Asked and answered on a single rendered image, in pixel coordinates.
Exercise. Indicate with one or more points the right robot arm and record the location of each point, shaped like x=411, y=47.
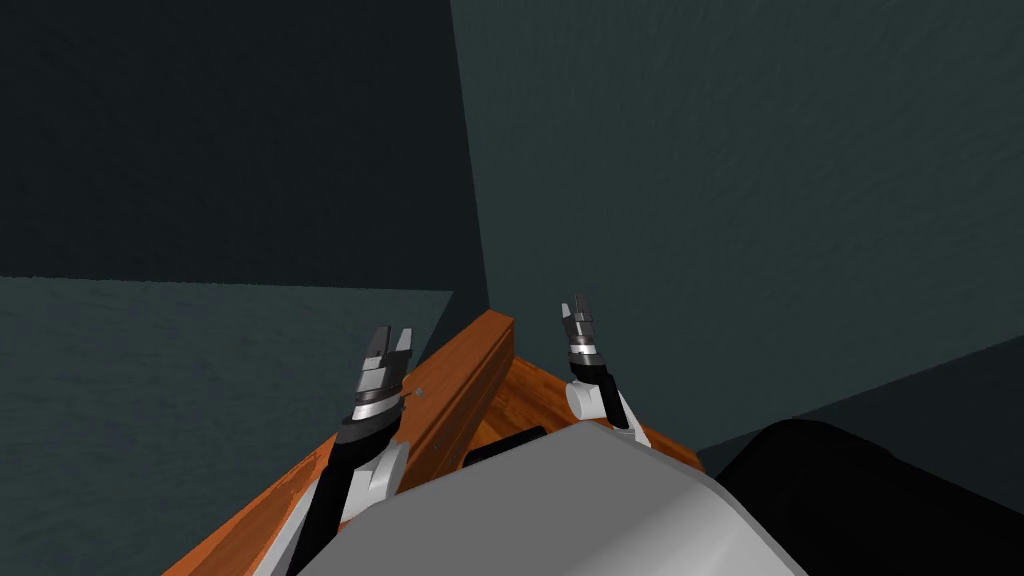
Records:
x=586, y=400

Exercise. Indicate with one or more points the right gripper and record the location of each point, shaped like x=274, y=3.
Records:
x=581, y=330

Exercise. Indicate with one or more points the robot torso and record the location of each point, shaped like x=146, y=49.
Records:
x=544, y=520

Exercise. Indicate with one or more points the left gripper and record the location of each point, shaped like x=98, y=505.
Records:
x=382, y=374

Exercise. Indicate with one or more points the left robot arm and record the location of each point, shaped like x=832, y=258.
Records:
x=334, y=480

